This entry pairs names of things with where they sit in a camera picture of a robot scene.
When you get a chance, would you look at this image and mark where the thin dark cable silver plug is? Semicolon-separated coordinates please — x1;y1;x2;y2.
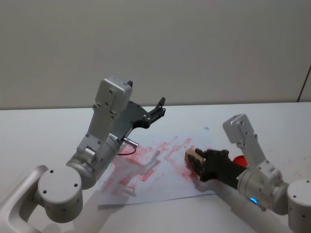
118;137;139;156

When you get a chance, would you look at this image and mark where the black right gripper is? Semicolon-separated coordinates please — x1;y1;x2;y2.
187;148;246;189

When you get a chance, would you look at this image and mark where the round red ink pad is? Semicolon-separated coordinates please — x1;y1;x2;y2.
232;155;249;168

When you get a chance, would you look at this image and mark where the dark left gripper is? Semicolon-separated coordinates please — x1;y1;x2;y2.
112;80;167;142

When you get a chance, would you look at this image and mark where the white paper with red stains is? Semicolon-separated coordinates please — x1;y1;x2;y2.
97;126;220;207

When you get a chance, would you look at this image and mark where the small wooden stamp block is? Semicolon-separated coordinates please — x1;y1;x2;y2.
184;145;206;171

